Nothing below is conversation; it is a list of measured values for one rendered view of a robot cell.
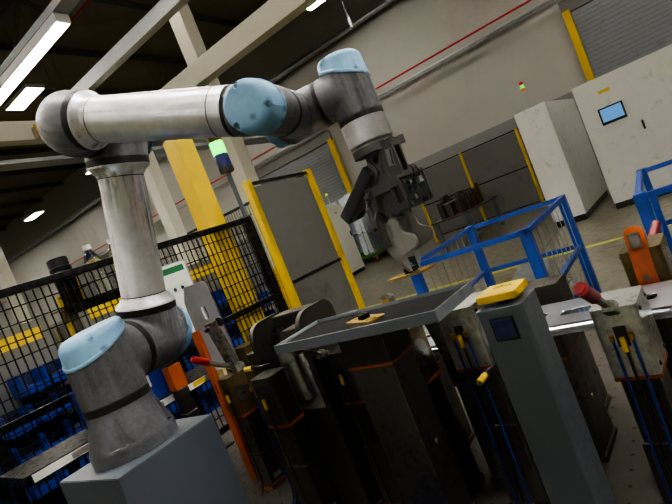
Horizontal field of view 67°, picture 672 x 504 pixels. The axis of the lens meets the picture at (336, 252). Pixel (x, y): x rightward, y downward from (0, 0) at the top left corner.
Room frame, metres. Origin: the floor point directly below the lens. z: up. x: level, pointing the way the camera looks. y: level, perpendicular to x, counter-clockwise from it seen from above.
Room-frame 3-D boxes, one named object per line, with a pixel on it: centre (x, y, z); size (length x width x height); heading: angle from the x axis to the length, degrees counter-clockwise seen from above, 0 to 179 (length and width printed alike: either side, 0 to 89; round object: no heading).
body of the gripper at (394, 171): (0.82, -0.12, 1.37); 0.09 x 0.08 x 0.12; 42
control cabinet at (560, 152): (9.15, -4.47, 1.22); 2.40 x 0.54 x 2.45; 142
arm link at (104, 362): (0.91, 0.46, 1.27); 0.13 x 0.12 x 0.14; 159
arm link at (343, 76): (0.83, -0.12, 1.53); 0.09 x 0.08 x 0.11; 69
